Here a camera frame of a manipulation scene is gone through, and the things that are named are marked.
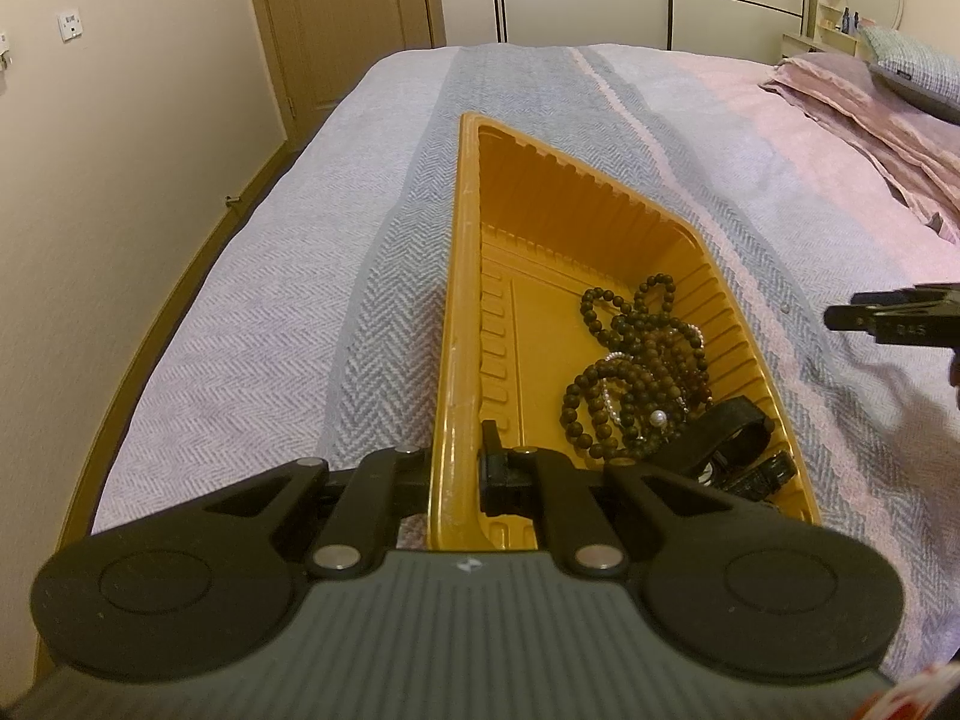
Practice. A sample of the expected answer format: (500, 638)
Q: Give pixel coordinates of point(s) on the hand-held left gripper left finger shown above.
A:
(414, 480)

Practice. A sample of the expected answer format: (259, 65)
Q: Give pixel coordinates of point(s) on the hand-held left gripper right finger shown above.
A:
(499, 480)

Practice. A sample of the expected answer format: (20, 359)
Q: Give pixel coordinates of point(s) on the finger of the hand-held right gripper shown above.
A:
(900, 301)

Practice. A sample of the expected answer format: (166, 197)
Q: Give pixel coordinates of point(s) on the black wrist watch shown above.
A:
(765, 474)

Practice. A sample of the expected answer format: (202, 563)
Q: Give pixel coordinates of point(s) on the orange plastic tray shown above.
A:
(525, 240)

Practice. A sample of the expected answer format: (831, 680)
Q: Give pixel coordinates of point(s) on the folded pink sheet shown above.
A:
(862, 120)

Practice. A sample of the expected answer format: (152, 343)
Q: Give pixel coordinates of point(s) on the grey checked pillow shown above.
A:
(915, 64)

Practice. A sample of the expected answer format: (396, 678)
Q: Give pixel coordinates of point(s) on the pink folded blanket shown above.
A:
(832, 64)

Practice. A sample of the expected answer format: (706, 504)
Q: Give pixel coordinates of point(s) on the cream dresser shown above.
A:
(806, 45)

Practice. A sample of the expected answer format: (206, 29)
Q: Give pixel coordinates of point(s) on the red white cloth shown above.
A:
(930, 694)

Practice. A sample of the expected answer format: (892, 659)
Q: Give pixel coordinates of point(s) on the white sliding wardrobe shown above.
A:
(585, 0)

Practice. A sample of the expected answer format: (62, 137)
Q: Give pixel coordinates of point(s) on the wooden door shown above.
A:
(337, 30)

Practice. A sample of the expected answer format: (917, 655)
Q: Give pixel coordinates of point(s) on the white wall socket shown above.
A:
(70, 24)

